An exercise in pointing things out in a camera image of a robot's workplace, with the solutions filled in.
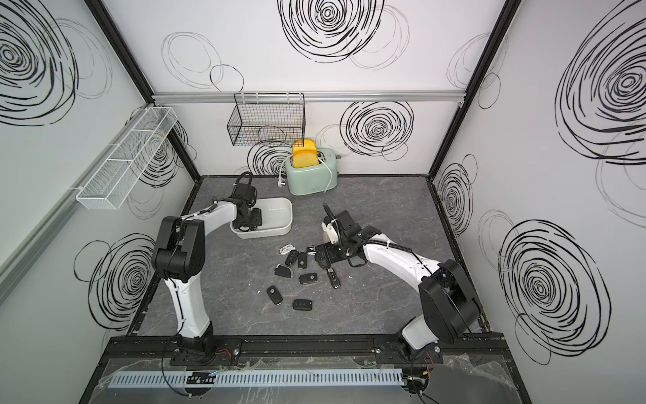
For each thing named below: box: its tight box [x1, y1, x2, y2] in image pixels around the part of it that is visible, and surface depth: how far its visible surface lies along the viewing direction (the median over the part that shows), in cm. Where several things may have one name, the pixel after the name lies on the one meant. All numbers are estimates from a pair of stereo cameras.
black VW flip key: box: [297, 252, 308, 270], surface depth 93 cm
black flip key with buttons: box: [285, 249, 299, 266], surface depth 95 cm
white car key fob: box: [278, 244, 297, 256], surface depth 96 cm
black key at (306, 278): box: [298, 272, 318, 285], surface depth 88 cm
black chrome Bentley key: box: [306, 246, 317, 258], surface depth 96 cm
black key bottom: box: [292, 298, 313, 311], surface depth 84 cm
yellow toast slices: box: [291, 138, 319, 169], surface depth 103 cm
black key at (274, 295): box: [265, 285, 284, 306], surface depth 86 cm
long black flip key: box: [327, 267, 342, 290], surface depth 88 cm
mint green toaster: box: [285, 148, 339, 197], surface depth 106 cm
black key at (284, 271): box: [274, 264, 294, 279], surface depth 91 cm
